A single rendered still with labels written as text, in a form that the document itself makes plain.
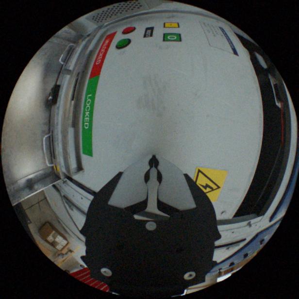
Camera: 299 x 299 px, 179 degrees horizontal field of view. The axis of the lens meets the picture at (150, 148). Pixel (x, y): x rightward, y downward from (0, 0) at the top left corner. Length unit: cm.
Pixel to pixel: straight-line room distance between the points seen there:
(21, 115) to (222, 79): 49
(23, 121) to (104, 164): 33
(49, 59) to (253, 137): 58
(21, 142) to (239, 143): 52
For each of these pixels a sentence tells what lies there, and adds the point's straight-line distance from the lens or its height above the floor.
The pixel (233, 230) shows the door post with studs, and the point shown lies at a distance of 32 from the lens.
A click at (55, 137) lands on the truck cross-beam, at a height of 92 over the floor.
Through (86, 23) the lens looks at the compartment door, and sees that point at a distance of 60.
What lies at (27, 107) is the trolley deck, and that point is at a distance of 41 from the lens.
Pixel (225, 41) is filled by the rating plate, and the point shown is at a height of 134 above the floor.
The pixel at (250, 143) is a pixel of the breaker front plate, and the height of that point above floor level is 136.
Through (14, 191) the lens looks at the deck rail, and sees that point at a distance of 45.
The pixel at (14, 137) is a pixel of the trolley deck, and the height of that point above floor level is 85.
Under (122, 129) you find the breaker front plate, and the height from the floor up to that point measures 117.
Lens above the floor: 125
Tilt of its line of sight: 15 degrees down
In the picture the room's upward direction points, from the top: 99 degrees clockwise
